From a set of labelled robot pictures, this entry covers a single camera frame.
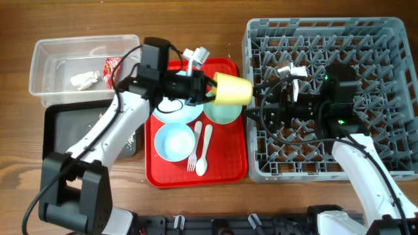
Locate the clear plastic bin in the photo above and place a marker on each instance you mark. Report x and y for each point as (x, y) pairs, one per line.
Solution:
(56, 61)

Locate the red snack wrapper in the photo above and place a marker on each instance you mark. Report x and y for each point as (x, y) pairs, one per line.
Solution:
(110, 71)

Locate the black plastic tray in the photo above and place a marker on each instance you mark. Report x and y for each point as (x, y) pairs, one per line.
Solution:
(66, 124)

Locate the red serving tray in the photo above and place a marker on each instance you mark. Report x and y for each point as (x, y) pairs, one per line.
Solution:
(226, 156)

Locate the small light blue bowl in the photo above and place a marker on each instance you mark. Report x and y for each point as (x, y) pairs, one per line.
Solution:
(174, 142)

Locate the grey dishwasher rack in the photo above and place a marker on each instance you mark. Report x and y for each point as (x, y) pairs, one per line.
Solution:
(386, 99)

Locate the white plastic spoon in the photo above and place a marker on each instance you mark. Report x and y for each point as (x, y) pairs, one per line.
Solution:
(202, 163)

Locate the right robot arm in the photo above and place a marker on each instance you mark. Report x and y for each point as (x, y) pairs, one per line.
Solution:
(347, 139)

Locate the large light blue plate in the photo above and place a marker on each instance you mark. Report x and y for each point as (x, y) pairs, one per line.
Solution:
(176, 111)

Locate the white napkin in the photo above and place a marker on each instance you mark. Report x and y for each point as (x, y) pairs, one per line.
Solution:
(85, 80)

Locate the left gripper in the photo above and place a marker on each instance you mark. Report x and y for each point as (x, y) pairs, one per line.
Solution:
(196, 91)

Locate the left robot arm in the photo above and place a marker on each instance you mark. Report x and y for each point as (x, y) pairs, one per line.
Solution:
(75, 188)

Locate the rice and food scraps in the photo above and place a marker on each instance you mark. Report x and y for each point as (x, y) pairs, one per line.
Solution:
(130, 138)

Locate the white plastic fork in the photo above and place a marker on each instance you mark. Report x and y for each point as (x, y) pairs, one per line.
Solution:
(192, 159)

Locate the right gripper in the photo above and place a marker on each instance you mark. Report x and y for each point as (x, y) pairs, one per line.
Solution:
(285, 106)

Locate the yellow plastic cup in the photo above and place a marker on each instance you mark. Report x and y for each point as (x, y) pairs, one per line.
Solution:
(231, 90)

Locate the mint green bowl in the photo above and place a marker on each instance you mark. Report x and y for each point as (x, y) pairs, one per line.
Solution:
(222, 114)

